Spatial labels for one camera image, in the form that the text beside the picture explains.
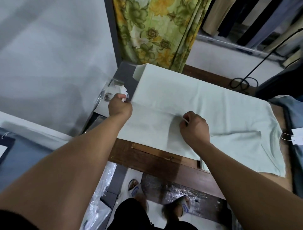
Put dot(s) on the person's left hand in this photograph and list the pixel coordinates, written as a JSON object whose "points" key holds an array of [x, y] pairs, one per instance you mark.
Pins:
{"points": [[119, 107]]}

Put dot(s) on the person's right hand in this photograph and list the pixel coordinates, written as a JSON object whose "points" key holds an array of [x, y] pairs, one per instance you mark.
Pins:
{"points": [[195, 131]]}

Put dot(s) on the metal clothes rail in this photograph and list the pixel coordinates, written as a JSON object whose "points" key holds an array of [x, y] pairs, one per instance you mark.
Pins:
{"points": [[236, 46]]}

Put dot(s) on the grey blue garment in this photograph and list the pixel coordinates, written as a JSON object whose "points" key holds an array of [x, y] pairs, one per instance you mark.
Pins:
{"points": [[26, 158]]}

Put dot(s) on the white fabric sheet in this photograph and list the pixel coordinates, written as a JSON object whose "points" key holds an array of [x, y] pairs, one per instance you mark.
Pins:
{"points": [[30, 131]]}

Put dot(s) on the person's left fingers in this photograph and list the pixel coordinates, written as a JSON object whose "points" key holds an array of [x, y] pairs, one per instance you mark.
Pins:
{"points": [[121, 96]]}

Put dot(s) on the clear plastic bag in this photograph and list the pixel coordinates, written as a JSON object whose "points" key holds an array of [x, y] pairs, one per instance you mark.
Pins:
{"points": [[99, 201]]}

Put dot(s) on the dark folded garment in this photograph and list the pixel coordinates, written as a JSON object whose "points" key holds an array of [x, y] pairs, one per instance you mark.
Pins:
{"points": [[281, 83]]}

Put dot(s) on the person's left forearm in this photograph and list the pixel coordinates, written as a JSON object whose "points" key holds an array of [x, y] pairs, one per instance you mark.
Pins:
{"points": [[68, 170]]}

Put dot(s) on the black shorts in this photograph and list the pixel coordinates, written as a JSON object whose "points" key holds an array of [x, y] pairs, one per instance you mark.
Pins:
{"points": [[137, 216]]}

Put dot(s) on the pale green t-shirt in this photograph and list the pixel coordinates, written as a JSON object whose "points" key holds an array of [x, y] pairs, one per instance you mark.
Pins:
{"points": [[213, 111]]}

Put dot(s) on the crumpled white paper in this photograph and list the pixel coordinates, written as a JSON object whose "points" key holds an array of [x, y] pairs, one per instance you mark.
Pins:
{"points": [[124, 90]]}

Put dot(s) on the green yellow floral curtain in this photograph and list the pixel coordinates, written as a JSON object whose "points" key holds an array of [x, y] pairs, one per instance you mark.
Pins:
{"points": [[156, 30]]}

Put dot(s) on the blue denim garment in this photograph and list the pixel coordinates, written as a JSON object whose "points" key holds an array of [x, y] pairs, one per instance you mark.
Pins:
{"points": [[294, 111]]}

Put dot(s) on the white blue slipper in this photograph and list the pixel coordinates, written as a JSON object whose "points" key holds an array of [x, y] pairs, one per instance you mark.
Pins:
{"points": [[182, 206], [134, 188]]}

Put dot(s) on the person's right forearm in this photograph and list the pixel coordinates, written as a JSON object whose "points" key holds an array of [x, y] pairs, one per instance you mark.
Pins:
{"points": [[243, 187]]}

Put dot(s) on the black shirt sleeve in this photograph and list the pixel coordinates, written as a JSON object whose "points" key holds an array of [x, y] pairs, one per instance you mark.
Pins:
{"points": [[13, 221]]}

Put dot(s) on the white paper tag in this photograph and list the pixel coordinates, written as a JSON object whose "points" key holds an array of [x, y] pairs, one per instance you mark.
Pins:
{"points": [[297, 140], [297, 131]]}

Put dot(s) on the clear plastic packaging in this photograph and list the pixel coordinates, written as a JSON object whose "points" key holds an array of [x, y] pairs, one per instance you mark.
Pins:
{"points": [[106, 94]]}

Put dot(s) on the person's right thumb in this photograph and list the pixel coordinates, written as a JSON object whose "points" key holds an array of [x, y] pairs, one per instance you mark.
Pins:
{"points": [[182, 125]]}

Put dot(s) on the row of hanging garments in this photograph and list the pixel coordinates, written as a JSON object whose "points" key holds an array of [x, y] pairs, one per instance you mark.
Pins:
{"points": [[255, 21]]}

